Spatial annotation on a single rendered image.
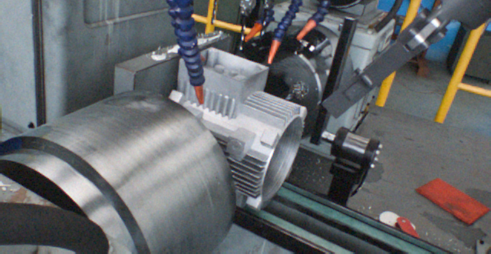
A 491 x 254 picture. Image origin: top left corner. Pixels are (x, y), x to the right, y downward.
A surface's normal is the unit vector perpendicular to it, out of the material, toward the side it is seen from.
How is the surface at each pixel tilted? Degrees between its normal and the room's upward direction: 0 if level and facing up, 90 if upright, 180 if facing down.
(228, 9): 90
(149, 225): 54
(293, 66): 90
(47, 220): 63
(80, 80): 90
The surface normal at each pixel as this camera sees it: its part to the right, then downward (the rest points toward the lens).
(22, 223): 0.84, -0.15
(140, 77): 0.88, 0.34
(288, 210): -0.45, 0.33
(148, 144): 0.52, -0.66
